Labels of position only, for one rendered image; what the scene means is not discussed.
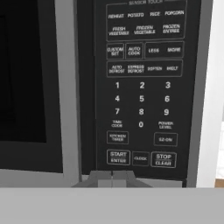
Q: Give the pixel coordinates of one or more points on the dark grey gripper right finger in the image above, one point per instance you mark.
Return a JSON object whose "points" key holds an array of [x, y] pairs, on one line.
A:
{"points": [[124, 179]]}

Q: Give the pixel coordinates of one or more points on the microwave door with dark window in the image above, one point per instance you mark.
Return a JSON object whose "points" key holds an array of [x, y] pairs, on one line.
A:
{"points": [[32, 87]]}

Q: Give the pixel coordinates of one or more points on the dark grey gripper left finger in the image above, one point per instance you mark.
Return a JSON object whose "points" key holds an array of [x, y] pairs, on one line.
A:
{"points": [[100, 179]]}

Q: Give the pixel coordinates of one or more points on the grey and black microwave oven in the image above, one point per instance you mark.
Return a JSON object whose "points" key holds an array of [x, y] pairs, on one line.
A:
{"points": [[145, 87]]}

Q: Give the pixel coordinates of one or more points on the white cupboard panel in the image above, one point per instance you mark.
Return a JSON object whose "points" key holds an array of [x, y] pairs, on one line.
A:
{"points": [[210, 96]]}

